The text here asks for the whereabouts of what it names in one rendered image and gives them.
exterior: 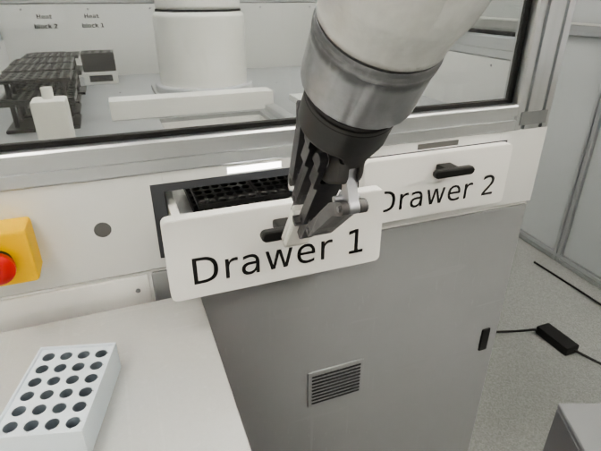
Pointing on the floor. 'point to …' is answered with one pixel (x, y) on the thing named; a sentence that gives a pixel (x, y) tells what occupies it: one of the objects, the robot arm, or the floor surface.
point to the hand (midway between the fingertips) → (300, 225)
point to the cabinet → (345, 336)
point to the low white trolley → (146, 376)
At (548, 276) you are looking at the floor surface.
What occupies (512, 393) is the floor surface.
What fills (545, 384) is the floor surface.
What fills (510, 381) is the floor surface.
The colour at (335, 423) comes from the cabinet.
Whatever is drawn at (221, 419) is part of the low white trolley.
